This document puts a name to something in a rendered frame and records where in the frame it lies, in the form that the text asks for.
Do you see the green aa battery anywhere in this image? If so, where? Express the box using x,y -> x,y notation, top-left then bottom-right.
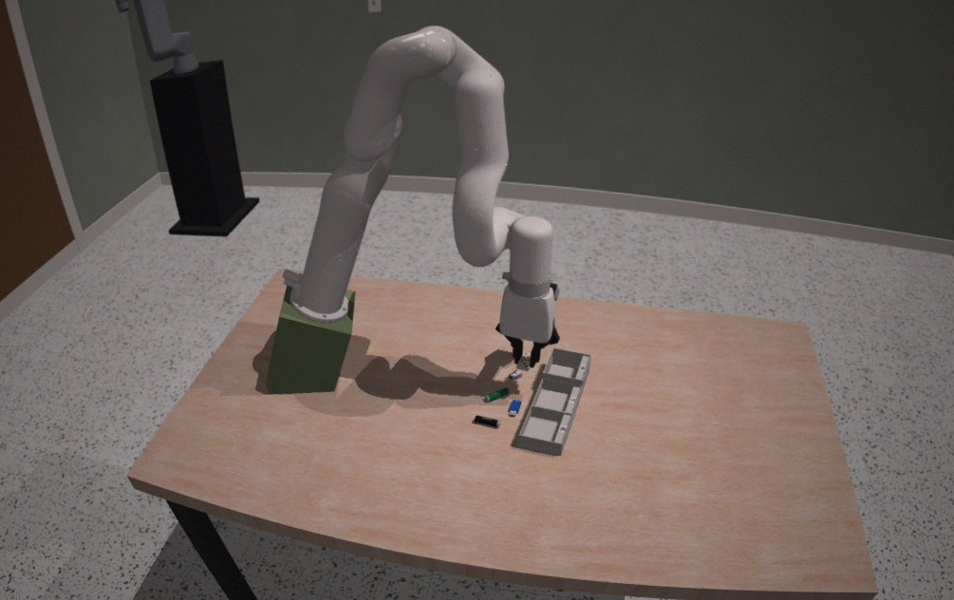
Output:
485,387 -> 509,402

